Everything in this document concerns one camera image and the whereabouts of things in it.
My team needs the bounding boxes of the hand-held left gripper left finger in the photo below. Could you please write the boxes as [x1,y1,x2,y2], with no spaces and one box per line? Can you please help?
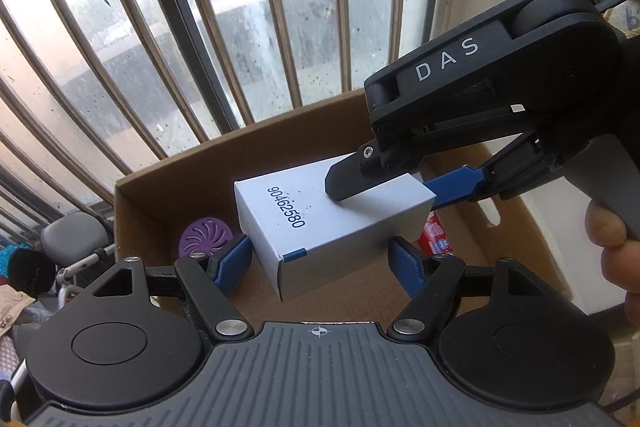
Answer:
[92,234,254,343]

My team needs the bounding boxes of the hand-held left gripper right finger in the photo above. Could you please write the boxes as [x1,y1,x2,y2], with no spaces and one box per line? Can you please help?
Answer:
[387,237,546,343]

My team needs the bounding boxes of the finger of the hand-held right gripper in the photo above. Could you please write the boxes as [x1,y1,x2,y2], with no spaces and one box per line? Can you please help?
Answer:
[324,146,427,204]
[421,132,551,210]

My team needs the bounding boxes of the purple lidded air freshener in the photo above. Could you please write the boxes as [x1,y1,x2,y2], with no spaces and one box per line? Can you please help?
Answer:
[178,216,237,261]

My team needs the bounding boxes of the small white carton box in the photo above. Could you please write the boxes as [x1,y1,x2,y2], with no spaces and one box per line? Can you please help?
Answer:
[234,150,435,304]

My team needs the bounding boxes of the brown cardboard box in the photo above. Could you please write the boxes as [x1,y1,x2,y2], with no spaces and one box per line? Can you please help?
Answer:
[114,88,569,334]

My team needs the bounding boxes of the person's right hand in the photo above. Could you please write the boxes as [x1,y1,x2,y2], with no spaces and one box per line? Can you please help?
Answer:
[584,200,640,334]

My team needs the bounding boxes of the red snack packet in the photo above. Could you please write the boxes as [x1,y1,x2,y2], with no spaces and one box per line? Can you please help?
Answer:
[419,210,459,259]

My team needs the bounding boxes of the grey padded seat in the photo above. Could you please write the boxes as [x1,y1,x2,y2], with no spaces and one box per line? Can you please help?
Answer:
[40,212,117,269]

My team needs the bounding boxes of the black cloth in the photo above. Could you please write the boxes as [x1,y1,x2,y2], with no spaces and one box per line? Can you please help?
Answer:
[9,249,57,296]

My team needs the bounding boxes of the metal window grille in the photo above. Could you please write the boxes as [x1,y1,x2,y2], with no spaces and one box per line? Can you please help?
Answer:
[0,0,453,230]

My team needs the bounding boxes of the beige padded jacket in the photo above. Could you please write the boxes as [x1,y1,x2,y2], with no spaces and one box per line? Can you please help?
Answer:
[0,284,37,339]

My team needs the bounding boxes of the teal textured item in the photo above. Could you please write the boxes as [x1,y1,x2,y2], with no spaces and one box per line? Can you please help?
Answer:
[0,245,21,281]

